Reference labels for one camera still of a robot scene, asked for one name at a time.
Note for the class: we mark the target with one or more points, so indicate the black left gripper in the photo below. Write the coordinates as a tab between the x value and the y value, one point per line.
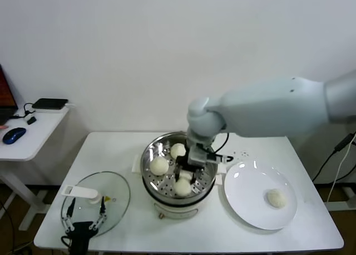
80	231

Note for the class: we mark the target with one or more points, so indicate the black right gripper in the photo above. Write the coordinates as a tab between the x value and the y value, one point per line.
183	163

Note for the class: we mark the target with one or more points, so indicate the round white steamed baozi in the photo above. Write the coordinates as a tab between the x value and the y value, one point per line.
182	188
177	150
159	166
276	198

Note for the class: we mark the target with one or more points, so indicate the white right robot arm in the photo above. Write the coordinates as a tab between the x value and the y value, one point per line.
278	105

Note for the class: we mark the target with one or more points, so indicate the stainless steel steamer basket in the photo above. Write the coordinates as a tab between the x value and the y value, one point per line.
155	149

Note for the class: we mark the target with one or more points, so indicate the round glass pot lid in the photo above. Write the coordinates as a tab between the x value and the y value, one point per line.
116	188

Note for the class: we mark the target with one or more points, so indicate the white electric cooker base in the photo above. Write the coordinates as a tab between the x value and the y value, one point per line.
178	210

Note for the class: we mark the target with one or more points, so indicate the white side desk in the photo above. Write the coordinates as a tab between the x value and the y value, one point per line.
33	210

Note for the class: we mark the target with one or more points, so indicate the large white plate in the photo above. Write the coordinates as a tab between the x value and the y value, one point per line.
250	210

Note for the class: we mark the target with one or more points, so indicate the blue computer mouse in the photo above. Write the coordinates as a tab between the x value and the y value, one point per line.
14	135

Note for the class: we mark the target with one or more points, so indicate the small black adapter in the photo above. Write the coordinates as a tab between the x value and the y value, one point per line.
31	120

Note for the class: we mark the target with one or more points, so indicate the flat black device box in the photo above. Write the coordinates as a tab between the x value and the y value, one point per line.
50	103

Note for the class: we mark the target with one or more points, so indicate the black laptop with red screen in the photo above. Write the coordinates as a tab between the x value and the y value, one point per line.
5	94

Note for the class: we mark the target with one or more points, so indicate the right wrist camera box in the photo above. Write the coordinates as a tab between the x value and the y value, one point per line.
198	155

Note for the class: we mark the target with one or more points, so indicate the white table foot frame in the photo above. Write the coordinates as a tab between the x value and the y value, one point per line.
340	205

